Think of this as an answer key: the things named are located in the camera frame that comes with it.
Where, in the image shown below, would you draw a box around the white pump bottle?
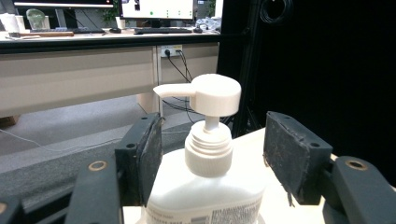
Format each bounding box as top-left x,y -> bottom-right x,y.
136,73 -> 269,224

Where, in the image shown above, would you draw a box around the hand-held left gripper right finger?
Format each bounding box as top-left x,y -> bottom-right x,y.
262,110 -> 334,207

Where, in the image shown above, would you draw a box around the green translucent object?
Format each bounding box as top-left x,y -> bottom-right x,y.
24,7 -> 49,31

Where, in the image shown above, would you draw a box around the white cylinder container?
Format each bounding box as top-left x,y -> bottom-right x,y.
0,12 -> 21,33

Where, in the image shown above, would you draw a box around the wooden board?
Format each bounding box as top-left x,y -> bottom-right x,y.
19,31 -> 76,38

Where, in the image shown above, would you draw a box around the black keyboard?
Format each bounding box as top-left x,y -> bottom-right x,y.
29,27 -> 107,35
133,26 -> 193,35

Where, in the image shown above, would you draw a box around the black metal stand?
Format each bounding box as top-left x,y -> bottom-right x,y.
231,0 -> 266,138

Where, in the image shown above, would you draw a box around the green potted plant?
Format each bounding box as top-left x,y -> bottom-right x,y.
98,5 -> 121,24

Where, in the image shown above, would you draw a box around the bright-screen computer monitor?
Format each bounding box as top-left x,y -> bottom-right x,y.
118,0 -> 198,29

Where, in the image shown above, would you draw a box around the black cable coil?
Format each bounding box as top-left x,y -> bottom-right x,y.
259,0 -> 294,25

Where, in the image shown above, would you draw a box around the thin white floor cable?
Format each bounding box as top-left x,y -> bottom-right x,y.
0,126 -> 188,154

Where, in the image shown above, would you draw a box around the dark-screen computer monitor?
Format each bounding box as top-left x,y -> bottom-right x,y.
12,0 -> 115,31

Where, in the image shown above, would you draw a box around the black cables under desk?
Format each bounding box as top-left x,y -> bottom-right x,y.
163,49 -> 232,126

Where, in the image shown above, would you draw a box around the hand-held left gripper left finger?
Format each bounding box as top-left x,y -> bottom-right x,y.
114,111 -> 165,208

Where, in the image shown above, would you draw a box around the white wall socket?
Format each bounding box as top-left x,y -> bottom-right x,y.
160,44 -> 184,59

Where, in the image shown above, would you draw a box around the beige office desk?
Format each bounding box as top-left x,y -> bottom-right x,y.
0,31 -> 220,119

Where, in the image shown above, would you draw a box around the black curtain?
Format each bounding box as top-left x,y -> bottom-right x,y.
217,0 -> 396,189

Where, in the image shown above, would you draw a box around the pile of white clutter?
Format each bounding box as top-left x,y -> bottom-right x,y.
195,16 -> 223,33

